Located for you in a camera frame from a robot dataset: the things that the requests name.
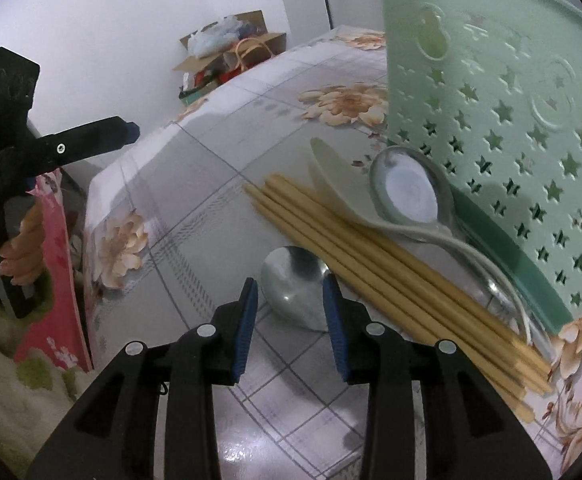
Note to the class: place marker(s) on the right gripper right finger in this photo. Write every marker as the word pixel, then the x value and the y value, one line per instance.
pixel 470 433

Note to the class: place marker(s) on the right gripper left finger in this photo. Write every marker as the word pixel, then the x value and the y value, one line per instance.
pixel 109 432

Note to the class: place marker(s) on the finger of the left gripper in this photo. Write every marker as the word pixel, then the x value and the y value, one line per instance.
pixel 96 138

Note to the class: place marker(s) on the steel spoon front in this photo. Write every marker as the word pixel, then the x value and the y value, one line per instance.
pixel 292 283

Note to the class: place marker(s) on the steel spoon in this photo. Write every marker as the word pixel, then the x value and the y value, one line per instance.
pixel 292 283
pixel 409 190

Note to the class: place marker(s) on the bamboo chopstick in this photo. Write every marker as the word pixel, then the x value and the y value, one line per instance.
pixel 391 301
pixel 371 259
pixel 371 284
pixel 396 279

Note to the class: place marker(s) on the cream plastic rice paddle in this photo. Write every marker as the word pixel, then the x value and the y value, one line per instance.
pixel 350 192

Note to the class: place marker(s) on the person's left hand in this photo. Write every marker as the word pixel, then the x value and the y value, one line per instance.
pixel 22 256

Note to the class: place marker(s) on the floral plaid tablecloth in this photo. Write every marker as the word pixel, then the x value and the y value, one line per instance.
pixel 170 233

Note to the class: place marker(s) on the teal gift bag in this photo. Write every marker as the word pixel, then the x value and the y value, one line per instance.
pixel 190 96

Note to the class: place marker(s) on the pink floral bag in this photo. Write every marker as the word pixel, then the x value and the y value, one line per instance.
pixel 59 334

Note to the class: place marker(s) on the open cardboard box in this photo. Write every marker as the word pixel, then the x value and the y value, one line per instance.
pixel 205 47

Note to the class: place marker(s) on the green white fuzzy sleeve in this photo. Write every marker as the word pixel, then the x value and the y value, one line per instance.
pixel 35 394

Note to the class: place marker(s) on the red paper gift bag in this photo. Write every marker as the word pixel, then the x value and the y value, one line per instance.
pixel 245 54

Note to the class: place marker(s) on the mint green utensil holder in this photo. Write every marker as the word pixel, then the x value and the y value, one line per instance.
pixel 491 92

